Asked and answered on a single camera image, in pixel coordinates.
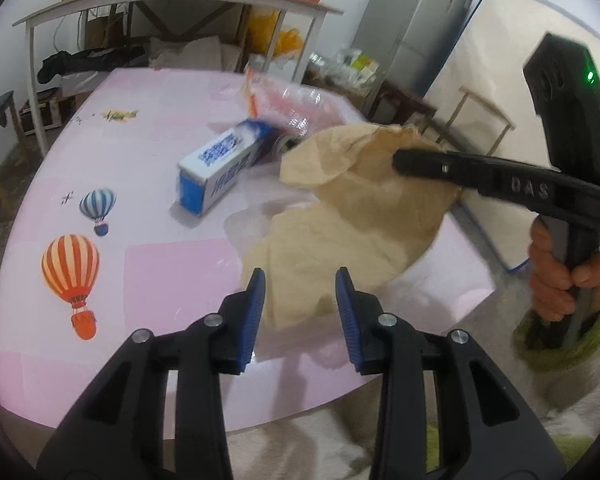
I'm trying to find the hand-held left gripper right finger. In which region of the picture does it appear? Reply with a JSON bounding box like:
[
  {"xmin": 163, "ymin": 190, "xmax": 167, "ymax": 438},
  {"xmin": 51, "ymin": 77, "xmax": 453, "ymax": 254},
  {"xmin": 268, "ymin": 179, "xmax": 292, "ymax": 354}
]
[{"xmin": 334, "ymin": 267, "xmax": 567, "ymax": 480}]

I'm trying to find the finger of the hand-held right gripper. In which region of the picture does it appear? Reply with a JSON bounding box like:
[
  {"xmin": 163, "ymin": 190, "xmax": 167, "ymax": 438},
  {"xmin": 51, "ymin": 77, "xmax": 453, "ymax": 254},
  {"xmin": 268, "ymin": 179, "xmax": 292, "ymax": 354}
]
[{"xmin": 392, "ymin": 148, "xmax": 487, "ymax": 197}]

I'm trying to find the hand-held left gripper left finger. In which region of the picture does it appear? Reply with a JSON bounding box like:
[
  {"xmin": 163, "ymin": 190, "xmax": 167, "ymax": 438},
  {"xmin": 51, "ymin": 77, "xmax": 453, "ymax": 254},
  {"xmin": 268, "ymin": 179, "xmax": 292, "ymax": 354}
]
[{"xmin": 36, "ymin": 267, "xmax": 267, "ymax": 480}]

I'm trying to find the brown paper bag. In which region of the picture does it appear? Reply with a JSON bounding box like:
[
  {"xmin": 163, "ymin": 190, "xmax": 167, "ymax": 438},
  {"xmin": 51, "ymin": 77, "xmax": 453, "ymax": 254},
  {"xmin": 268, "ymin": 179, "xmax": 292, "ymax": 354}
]
[{"xmin": 242, "ymin": 125, "xmax": 463, "ymax": 331}]

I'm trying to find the clear plastic bag red print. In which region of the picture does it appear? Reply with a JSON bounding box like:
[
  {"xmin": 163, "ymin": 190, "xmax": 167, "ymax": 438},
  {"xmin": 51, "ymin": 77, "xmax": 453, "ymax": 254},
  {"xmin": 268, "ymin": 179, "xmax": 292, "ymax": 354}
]
[{"xmin": 242, "ymin": 67, "xmax": 351, "ymax": 146}]

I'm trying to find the blue and white box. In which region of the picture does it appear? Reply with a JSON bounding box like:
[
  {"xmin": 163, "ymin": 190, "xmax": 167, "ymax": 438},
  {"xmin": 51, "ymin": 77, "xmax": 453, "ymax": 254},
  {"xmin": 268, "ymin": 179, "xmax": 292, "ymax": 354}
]
[{"xmin": 176, "ymin": 119, "xmax": 281, "ymax": 217}]

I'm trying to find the person's right hand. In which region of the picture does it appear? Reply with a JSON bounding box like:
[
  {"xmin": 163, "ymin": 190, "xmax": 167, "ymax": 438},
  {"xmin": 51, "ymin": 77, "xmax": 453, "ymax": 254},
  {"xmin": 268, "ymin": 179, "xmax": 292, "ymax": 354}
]
[{"xmin": 529, "ymin": 219, "xmax": 600, "ymax": 322}]

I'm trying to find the dark wooden stool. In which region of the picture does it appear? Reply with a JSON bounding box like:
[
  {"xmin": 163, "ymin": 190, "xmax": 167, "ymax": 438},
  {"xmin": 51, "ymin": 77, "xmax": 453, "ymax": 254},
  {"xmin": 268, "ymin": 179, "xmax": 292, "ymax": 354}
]
[{"xmin": 367, "ymin": 80, "xmax": 438, "ymax": 126}]

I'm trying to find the cream mattress with blue edge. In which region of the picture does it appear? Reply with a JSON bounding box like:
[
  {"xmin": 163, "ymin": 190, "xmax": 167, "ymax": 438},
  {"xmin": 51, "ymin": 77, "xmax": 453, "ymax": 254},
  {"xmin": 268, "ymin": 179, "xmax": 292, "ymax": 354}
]
[{"xmin": 422, "ymin": 0, "xmax": 600, "ymax": 271}]

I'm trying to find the table with pink tablecloth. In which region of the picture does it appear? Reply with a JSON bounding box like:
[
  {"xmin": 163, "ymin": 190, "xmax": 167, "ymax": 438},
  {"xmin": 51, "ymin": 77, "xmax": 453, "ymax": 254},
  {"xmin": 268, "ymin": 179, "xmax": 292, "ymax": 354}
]
[{"xmin": 0, "ymin": 67, "xmax": 496, "ymax": 433}]

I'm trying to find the pile of plastic packaging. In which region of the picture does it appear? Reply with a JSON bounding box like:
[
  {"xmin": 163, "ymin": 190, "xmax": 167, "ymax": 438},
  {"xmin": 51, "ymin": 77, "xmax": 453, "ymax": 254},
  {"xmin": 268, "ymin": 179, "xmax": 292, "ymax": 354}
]
[{"xmin": 305, "ymin": 50, "xmax": 381, "ymax": 96}]

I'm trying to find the silver refrigerator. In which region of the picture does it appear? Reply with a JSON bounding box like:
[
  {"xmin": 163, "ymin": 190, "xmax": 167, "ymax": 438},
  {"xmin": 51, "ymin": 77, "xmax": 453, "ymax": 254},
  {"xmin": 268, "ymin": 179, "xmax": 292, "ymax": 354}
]
[{"xmin": 352, "ymin": 0, "xmax": 476, "ymax": 96}]

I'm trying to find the yellow plastic bag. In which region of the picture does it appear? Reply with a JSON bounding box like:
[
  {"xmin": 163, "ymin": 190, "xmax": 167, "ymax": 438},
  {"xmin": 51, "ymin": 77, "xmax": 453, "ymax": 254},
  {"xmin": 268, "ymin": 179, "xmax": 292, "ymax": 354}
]
[{"xmin": 247, "ymin": 7, "xmax": 303, "ymax": 61}]

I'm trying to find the white pillow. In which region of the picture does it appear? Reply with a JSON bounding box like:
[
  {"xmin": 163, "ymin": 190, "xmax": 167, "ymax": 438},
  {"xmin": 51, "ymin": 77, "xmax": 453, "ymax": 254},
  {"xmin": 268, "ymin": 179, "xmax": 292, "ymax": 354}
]
[{"xmin": 147, "ymin": 35, "xmax": 248, "ymax": 72}]

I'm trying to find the black cloth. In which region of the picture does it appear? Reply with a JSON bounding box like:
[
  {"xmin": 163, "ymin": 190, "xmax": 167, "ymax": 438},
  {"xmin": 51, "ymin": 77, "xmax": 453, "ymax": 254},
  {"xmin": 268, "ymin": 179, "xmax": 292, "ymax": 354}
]
[{"xmin": 37, "ymin": 46, "xmax": 148, "ymax": 85}]

